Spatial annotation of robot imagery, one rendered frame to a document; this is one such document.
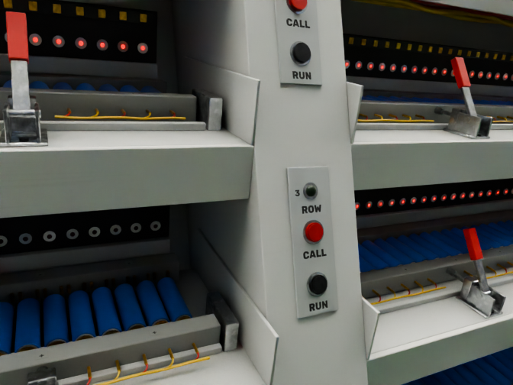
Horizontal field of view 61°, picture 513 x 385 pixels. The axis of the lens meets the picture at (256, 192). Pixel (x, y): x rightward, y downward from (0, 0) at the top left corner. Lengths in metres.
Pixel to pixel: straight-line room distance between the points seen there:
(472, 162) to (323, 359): 0.26
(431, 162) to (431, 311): 0.16
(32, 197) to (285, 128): 0.19
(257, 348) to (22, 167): 0.22
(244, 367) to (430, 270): 0.26
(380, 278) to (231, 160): 0.23
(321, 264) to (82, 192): 0.19
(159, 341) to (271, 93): 0.22
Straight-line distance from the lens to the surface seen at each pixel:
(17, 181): 0.31
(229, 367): 0.38
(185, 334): 0.38
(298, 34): 0.38
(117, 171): 0.31
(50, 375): 0.35
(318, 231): 0.36
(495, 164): 0.54
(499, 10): 0.61
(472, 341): 0.52
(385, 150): 0.42
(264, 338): 0.36
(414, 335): 0.47
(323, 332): 0.38
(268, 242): 0.34
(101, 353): 0.37
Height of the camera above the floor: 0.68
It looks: level
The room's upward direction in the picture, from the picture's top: 4 degrees counter-clockwise
